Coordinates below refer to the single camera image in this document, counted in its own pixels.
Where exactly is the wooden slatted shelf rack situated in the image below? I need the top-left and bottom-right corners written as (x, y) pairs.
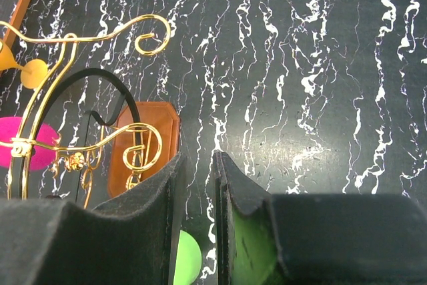
top-left (0, 0), bottom-right (46, 51)

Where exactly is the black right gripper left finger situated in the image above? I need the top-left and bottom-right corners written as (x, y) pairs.
top-left (1, 154), bottom-right (186, 284)

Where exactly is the green wine glass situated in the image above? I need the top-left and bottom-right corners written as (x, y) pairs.
top-left (173, 213), bottom-right (282, 284)

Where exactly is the gold wire wine glass rack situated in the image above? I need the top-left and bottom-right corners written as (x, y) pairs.
top-left (1, 14), bottom-right (180, 207)

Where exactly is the orange yellow wine glass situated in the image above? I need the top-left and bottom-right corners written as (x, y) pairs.
top-left (0, 40), bottom-right (48, 89)

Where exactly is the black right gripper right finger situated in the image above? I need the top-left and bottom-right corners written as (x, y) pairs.
top-left (212, 152), bottom-right (426, 284)

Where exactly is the magenta wine glass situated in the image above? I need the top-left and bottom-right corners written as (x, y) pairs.
top-left (1, 116), bottom-right (60, 171)

